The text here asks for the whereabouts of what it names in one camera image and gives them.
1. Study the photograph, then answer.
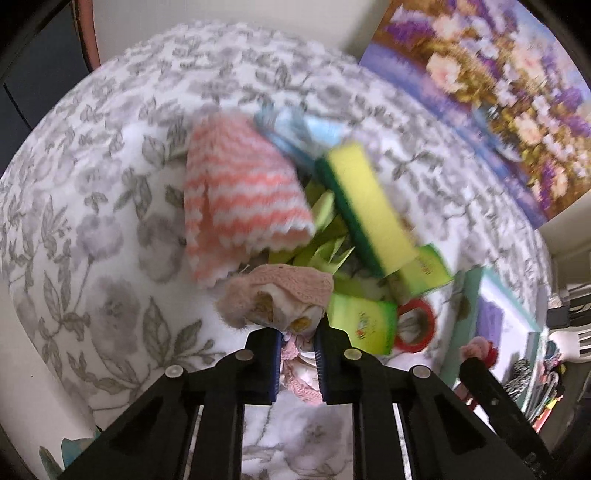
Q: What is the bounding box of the red tape roll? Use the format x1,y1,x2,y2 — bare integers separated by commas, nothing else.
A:
394,298,436,353

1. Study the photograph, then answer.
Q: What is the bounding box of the colourful stationery pile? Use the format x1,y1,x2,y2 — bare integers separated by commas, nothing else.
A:
527,340,566,433

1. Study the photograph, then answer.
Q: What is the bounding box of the green tissue pack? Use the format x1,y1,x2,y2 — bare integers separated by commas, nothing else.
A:
327,293,398,355
388,244,454,302

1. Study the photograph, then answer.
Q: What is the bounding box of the pink striped cloth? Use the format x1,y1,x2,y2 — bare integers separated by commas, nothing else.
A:
183,113,315,288

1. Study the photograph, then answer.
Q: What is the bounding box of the blue face mask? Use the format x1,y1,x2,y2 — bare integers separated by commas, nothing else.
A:
253,106,348,174

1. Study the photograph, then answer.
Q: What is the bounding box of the white plastic basket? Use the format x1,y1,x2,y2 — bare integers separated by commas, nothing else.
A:
549,326,591,363

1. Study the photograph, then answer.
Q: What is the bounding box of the flower bouquet painting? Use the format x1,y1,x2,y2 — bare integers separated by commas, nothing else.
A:
361,1,590,227

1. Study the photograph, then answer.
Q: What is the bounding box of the pink floral scrunchie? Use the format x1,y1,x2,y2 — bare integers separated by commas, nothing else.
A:
216,264,334,405

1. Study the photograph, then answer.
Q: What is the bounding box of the yellow green sponge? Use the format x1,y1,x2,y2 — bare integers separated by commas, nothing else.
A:
315,142,418,278

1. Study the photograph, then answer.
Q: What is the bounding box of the lime green cloth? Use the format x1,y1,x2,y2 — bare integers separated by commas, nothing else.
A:
267,180,370,298

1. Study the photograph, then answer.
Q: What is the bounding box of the leopard print scrunchie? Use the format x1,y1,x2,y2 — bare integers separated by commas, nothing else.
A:
504,358,533,402

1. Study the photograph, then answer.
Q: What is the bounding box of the teal and white tray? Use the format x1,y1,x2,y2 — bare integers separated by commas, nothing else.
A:
440,267,544,410

